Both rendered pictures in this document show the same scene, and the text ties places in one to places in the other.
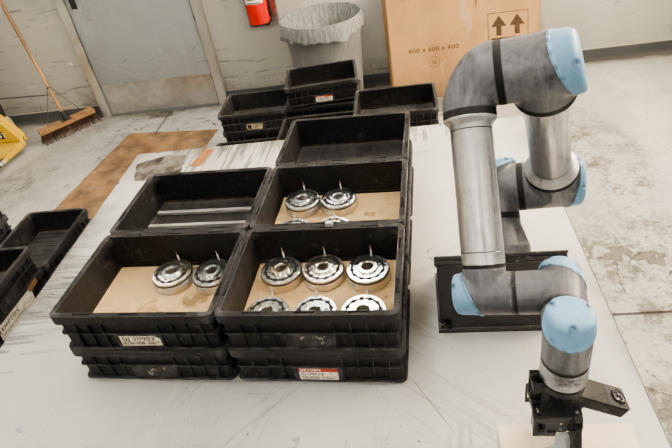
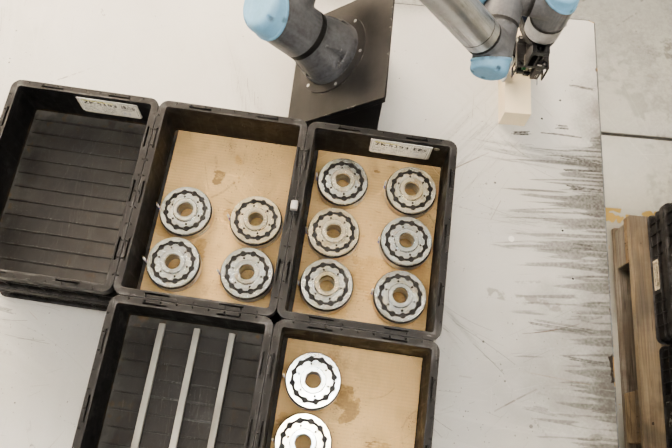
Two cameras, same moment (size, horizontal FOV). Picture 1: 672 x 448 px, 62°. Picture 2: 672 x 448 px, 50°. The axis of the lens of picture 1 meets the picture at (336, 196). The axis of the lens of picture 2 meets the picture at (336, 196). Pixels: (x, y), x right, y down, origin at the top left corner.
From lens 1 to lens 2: 131 cm
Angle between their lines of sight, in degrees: 62
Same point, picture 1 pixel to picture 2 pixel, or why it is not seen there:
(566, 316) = not seen: outside the picture
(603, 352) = (414, 22)
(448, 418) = (473, 155)
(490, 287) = (509, 37)
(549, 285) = not seen: outside the picture
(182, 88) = not seen: outside the picture
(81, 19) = not seen: outside the picture
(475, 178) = not seen: outside the picture
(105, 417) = not seen: outside the picture
